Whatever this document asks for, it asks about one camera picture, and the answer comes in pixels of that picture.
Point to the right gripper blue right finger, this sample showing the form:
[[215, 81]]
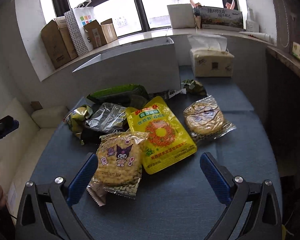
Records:
[[232, 191]]

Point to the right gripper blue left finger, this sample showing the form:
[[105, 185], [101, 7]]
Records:
[[66, 192]]

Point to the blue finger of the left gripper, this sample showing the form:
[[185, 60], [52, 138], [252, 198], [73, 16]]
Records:
[[7, 125]]

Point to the kuromi round cracker pack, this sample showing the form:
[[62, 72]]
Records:
[[119, 167]]

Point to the round cracker clear pack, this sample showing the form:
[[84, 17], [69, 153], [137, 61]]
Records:
[[206, 121]]

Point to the yellow sunflower seed bag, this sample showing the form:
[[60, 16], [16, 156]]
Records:
[[168, 141]]

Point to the silver green foil snack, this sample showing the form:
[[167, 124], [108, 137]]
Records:
[[109, 118]]

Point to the small dark green candy pack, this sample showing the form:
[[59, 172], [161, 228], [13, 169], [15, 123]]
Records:
[[194, 87]]

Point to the green snack pack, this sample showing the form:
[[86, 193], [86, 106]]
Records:
[[129, 95]]

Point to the yellow chips bag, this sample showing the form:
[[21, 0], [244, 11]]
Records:
[[76, 119]]

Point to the cream sofa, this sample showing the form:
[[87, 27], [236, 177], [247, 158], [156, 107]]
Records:
[[21, 149]]

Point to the blue table cloth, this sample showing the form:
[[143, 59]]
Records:
[[178, 202]]

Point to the large brown cardboard box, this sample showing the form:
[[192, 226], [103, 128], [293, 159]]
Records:
[[58, 42]]

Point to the white dotted paper bag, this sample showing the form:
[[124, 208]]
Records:
[[76, 19]]

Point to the tissue pack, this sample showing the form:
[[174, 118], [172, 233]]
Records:
[[210, 57]]

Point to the small open cardboard box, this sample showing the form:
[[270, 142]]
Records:
[[100, 34]]

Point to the white storage box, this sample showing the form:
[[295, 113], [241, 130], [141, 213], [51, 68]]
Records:
[[151, 63]]

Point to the white tube on sill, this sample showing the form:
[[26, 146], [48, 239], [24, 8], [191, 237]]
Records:
[[261, 36]]

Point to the white bottle on sill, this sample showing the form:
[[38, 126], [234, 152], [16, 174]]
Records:
[[251, 25]]

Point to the printed landscape tissue box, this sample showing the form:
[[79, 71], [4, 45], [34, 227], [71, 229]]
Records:
[[219, 18]]

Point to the white box on sill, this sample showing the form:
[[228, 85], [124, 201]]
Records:
[[181, 16]]

